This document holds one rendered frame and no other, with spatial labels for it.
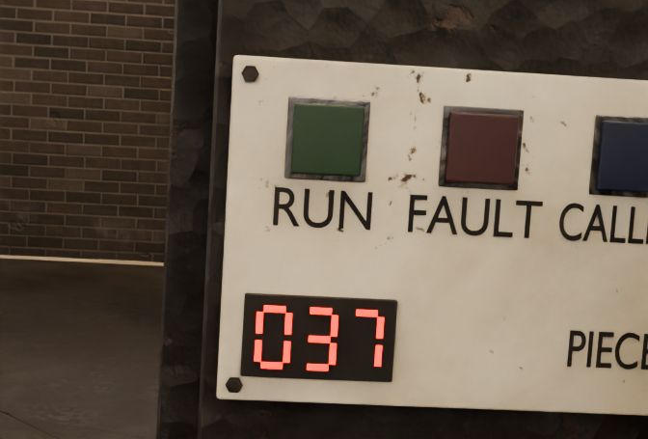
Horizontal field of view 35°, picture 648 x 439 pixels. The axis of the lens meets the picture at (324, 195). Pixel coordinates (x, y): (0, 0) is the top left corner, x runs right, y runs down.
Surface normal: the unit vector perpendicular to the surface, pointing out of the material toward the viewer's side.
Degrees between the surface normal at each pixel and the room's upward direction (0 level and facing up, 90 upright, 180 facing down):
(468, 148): 90
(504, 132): 90
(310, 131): 90
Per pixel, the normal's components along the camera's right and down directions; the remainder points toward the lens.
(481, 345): 0.07, 0.11
